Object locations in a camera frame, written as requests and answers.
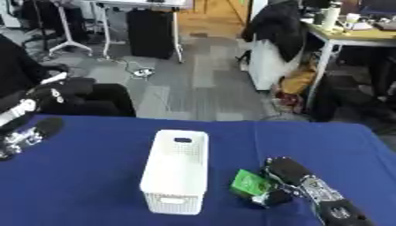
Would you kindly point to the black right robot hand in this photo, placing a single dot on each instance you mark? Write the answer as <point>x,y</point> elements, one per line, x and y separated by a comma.
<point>286,170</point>

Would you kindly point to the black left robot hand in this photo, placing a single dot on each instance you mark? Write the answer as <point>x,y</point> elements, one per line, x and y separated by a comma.
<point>47,127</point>

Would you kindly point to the green snack packet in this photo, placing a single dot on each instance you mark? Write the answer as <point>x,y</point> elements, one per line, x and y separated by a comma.
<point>248,182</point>

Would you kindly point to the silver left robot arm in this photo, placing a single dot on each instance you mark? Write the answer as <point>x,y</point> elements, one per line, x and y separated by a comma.
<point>20,141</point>

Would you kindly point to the black bag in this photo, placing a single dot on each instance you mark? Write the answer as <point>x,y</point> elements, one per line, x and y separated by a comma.
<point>343,98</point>

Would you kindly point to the yellow bag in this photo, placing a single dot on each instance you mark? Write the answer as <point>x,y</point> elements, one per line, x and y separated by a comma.
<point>299,78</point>

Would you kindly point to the white cabinet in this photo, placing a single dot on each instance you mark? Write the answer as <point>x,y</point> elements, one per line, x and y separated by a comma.
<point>265,66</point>

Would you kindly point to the white power strip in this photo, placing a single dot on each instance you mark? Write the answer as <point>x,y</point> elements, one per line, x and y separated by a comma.
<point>143,72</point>

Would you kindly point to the white plastic basket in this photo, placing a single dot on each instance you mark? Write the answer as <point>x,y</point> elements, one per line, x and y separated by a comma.
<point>175,172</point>

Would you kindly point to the black cabinet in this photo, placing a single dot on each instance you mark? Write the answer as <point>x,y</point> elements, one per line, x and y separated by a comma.
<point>149,32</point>

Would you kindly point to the black jacket on chair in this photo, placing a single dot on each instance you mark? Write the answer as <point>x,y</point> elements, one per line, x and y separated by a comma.
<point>276,26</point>

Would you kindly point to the wooden desk with white legs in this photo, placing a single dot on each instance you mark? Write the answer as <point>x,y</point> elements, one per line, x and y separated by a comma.
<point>356,36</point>

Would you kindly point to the white table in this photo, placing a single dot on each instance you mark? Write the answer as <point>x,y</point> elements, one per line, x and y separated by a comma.
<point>139,3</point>

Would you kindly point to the white bottle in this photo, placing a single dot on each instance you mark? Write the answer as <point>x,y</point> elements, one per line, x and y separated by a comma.
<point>331,16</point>

